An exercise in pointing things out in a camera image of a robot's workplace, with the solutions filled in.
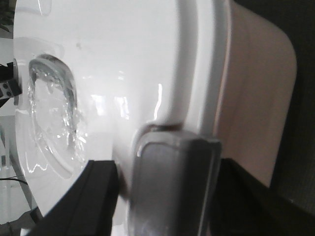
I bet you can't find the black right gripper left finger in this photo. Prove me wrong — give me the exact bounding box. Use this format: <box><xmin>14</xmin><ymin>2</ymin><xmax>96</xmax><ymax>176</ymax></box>
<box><xmin>28</xmin><ymin>160</ymin><xmax>119</xmax><ymax>236</ymax></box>

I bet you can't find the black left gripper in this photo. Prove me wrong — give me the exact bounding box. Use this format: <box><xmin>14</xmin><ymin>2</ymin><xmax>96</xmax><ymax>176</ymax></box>
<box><xmin>0</xmin><ymin>62</ymin><xmax>22</xmax><ymax>107</ymax></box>

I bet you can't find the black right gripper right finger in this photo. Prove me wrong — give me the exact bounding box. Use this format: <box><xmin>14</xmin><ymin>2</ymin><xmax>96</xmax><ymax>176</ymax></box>
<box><xmin>210</xmin><ymin>158</ymin><xmax>315</xmax><ymax>236</ymax></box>

